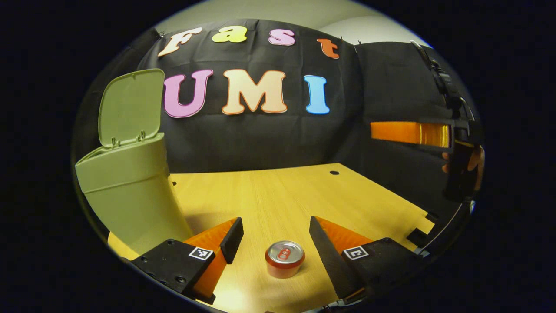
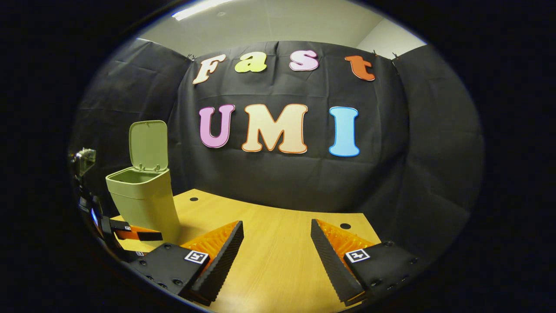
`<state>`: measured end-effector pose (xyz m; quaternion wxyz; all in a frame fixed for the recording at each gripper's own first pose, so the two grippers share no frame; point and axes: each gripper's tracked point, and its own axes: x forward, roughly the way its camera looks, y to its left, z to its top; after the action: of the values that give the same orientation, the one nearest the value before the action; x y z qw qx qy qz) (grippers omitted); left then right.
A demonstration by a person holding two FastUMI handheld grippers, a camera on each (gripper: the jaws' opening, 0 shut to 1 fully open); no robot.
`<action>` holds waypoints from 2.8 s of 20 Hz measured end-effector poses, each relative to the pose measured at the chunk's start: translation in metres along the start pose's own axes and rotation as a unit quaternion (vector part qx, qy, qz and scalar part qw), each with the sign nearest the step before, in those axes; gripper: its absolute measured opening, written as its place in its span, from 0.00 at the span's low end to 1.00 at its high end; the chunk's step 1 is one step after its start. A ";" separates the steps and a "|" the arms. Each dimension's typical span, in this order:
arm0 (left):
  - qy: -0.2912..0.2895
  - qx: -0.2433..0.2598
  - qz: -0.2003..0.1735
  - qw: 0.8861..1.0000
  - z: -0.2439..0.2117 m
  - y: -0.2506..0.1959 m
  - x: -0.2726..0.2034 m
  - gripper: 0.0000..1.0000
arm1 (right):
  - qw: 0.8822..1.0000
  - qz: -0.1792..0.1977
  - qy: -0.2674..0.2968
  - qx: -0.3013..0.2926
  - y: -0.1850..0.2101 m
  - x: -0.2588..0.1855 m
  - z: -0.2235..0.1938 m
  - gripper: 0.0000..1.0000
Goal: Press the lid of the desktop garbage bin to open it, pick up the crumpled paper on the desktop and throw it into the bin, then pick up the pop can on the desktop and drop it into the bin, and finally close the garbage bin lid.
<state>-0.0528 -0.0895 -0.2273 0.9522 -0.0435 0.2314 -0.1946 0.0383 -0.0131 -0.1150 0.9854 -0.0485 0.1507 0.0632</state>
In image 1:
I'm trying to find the black strap with buckle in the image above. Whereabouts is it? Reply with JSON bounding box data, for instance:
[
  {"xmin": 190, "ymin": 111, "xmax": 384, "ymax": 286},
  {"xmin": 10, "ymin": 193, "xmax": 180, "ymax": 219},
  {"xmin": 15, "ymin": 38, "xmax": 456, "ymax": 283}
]
[{"xmin": 410, "ymin": 40, "xmax": 475, "ymax": 122}]

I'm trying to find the red pop can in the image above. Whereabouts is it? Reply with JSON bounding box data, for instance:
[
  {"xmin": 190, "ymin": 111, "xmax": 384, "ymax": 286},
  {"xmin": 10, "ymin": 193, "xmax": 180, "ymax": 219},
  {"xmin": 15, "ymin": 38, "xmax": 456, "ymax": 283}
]
[{"xmin": 265, "ymin": 240, "xmax": 306, "ymax": 279}]

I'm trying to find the wooden desktop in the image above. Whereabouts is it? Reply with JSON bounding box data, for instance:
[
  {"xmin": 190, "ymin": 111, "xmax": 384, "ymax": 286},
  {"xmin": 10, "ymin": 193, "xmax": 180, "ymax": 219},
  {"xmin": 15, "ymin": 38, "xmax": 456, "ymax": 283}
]
[{"xmin": 106, "ymin": 163, "xmax": 436, "ymax": 313}]

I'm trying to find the pale green desktop garbage bin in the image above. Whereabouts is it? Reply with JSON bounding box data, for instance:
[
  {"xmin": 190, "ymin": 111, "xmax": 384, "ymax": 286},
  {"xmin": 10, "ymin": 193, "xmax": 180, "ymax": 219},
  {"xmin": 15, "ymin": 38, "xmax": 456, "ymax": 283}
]
[{"xmin": 75, "ymin": 68, "xmax": 194, "ymax": 256}]

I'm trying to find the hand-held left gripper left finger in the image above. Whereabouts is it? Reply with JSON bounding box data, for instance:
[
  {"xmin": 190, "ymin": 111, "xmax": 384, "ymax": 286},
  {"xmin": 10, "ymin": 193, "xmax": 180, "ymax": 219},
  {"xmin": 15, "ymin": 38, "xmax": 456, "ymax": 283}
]
[{"xmin": 130, "ymin": 216, "xmax": 245, "ymax": 305}]

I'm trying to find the black backdrop cloth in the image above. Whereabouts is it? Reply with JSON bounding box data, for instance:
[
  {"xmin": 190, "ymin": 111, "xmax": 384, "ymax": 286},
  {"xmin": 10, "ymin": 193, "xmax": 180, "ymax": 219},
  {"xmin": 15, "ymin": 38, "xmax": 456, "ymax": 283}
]
[{"xmin": 72, "ymin": 19, "xmax": 483, "ymax": 218}]

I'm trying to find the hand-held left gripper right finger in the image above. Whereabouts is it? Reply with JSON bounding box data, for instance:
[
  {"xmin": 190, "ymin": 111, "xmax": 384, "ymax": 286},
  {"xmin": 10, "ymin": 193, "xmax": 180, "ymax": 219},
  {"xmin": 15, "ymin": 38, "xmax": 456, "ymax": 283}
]
[{"xmin": 309, "ymin": 216, "xmax": 428, "ymax": 304}]

